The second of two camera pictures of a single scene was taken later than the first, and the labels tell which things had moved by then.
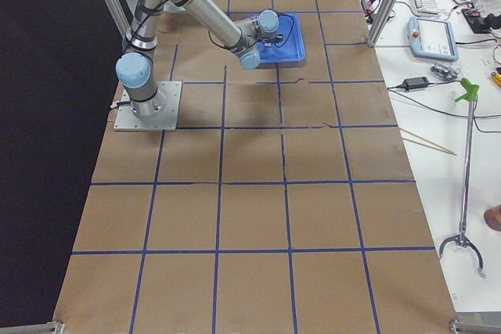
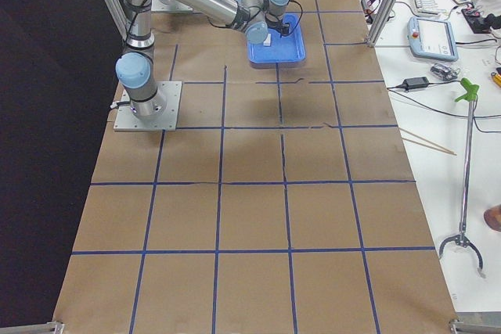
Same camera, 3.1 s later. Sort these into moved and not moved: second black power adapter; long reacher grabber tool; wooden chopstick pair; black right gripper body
Moved: black right gripper body
Not moved: long reacher grabber tool; second black power adapter; wooden chopstick pair
